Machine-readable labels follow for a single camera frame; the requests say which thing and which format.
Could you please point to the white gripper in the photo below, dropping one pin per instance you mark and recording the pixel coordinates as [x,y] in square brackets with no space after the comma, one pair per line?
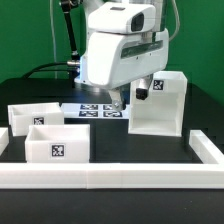
[115,60]

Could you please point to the white drawer cabinet frame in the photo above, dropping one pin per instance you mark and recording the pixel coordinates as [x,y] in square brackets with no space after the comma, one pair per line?
[161,113]

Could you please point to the white drawer box front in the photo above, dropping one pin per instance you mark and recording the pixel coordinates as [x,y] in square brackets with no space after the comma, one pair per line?
[58,144]

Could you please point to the white drawer box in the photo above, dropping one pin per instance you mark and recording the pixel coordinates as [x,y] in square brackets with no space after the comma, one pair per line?
[21,116]
[58,144]

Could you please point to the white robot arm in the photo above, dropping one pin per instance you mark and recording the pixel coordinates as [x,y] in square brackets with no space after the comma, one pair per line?
[148,36]

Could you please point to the white drawer box rear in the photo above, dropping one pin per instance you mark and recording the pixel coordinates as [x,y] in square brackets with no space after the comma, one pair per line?
[21,116]

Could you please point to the white marker sheet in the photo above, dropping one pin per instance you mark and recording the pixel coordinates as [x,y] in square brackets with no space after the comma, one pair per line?
[93,111]

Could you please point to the white U-shaped fence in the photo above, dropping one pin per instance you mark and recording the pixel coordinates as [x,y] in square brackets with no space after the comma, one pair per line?
[209,173]

